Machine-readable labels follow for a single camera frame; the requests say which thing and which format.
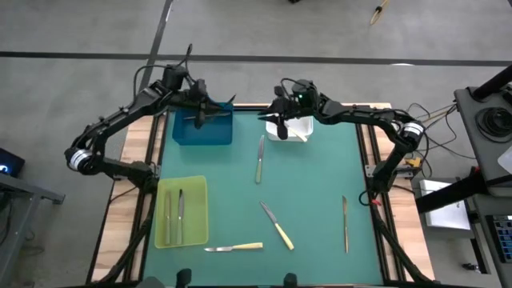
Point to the grey equipment cart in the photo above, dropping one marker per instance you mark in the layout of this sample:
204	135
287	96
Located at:
468	120

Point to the blue plastic bin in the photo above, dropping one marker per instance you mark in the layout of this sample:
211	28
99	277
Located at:
216	134

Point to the green table mat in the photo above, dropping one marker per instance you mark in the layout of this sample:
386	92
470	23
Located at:
312	240

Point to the black keypad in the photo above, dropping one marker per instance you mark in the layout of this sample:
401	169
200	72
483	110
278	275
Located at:
502	234

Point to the white box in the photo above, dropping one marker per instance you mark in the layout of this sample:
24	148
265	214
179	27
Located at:
444	216

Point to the yellow-green plastic bin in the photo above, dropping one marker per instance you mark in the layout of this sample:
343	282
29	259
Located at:
196	224

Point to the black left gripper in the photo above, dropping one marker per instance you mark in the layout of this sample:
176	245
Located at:
200	104

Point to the wooden table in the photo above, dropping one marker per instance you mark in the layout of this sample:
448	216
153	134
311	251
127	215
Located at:
134	132

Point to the grey metal cabinet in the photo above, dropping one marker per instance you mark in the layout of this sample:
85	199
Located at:
482	240

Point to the black padded bar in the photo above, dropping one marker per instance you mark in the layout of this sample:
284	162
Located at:
448	194

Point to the white sheet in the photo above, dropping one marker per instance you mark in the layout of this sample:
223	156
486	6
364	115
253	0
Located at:
507	160

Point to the black table frame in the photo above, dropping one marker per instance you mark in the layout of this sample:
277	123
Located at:
248	107

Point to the white plastic bin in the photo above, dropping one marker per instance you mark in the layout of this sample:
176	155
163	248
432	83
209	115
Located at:
302	128

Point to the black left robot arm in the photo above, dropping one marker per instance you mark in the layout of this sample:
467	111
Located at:
116	120

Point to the black pole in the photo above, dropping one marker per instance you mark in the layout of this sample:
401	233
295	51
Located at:
492	84

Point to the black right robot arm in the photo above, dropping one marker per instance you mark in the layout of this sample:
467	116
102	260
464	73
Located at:
360	116

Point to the grey metal bench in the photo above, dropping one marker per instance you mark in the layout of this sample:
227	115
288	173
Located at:
36	192

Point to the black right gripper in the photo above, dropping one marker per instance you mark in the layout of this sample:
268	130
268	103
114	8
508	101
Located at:
286	108

